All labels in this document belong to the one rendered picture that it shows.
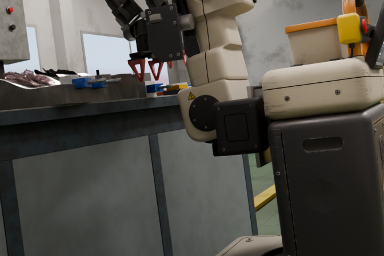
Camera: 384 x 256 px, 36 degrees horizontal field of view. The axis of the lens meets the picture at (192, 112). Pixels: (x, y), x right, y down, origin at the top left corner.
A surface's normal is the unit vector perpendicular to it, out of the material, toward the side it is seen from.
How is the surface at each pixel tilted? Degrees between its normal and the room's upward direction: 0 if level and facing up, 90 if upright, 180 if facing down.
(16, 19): 90
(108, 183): 90
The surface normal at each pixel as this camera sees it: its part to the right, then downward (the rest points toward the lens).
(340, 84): -0.39, 0.06
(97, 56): 0.91, -0.11
